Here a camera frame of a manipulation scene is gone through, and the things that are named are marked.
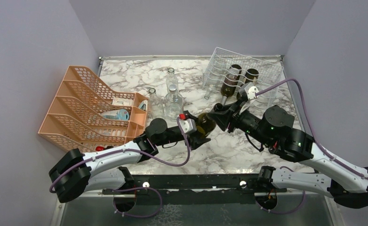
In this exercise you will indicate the clear bottle with silver cap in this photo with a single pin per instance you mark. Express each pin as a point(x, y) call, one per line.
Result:
point(174, 102)

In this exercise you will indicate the white wire wine rack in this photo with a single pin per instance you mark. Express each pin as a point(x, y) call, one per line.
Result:
point(269, 72)

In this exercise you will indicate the clear square glass bottle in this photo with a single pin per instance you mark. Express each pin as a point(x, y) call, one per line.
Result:
point(155, 104)

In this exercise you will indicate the green wine bottle silver neck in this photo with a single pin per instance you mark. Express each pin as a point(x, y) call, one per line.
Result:
point(204, 125)

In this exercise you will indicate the white card box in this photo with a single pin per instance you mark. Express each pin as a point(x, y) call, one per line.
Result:
point(117, 101)

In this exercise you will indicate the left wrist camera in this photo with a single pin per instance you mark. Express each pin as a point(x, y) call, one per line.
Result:
point(188, 126)

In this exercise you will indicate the green wine bottle white label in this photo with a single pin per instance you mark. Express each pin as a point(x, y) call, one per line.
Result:
point(230, 82)

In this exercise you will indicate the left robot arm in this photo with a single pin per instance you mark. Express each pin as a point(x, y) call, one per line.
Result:
point(71, 176)

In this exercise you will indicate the orange plastic file organizer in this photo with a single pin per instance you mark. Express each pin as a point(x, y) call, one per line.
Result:
point(74, 117)

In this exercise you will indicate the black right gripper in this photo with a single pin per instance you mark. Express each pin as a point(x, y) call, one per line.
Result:
point(224, 117)

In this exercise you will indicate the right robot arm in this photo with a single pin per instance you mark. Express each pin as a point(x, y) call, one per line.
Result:
point(334, 177)

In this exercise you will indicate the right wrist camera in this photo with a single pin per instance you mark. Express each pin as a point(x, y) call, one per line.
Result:
point(247, 93)

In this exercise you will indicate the green wine bottle dark label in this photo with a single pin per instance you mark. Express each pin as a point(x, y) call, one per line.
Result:
point(251, 75)

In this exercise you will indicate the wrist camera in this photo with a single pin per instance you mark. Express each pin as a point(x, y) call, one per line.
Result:
point(247, 93)
point(188, 126)

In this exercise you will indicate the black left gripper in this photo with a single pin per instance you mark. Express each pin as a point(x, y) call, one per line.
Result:
point(196, 141)

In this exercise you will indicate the tall clear glass bottle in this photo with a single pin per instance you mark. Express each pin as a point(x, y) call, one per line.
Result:
point(171, 78)

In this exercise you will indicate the blue correction tape package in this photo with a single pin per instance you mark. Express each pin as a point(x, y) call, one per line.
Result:
point(121, 115)

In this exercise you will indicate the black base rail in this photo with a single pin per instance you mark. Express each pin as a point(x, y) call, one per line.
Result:
point(190, 189)

